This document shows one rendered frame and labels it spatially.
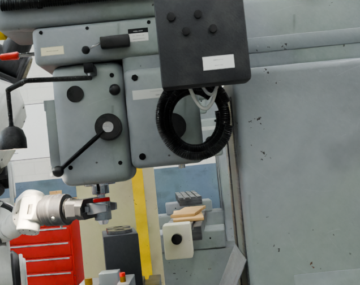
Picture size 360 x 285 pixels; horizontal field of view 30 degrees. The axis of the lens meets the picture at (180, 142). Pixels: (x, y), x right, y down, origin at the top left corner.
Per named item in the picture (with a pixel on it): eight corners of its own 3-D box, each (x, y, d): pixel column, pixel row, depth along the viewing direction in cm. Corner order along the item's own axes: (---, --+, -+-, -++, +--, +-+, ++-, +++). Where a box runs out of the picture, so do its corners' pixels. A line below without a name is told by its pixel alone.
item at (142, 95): (132, 169, 172) (121, 69, 173) (137, 167, 196) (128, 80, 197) (205, 162, 172) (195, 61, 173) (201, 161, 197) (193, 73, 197)
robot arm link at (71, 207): (79, 193, 180) (41, 195, 184) (82, 229, 179) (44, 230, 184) (101, 189, 191) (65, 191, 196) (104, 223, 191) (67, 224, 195)
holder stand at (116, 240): (108, 291, 228) (102, 233, 229) (106, 280, 250) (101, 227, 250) (143, 286, 230) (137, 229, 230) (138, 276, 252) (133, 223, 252)
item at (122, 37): (81, 54, 169) (80, 38, 170) (83, 56, 173) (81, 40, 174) (130, 49, 170) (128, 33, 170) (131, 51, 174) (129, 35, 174)
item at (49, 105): (50, 177, 182) (43, 100, 183) (52, 176, 186) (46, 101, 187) (64, 175, 182) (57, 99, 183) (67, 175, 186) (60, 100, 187)
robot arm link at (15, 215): (26, 187, 191) (13, 199, 202) (21, 217, 187) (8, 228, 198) (48, 192, 194) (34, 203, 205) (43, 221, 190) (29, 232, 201)
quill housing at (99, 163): (60, 188, 174) (48, 65, 175) (72, 184, 195) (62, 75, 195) (133, 180, 174) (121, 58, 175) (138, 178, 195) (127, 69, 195)
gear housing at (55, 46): (34, 66, 173) (30, 27, 173) (51, 77, 197) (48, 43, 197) (163, 53, 173) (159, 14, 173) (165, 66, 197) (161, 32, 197)
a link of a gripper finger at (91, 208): (108, 214, 181) (88, 214, 183) (107, 202, 181) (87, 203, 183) (105, 214, 179) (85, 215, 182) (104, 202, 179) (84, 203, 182)
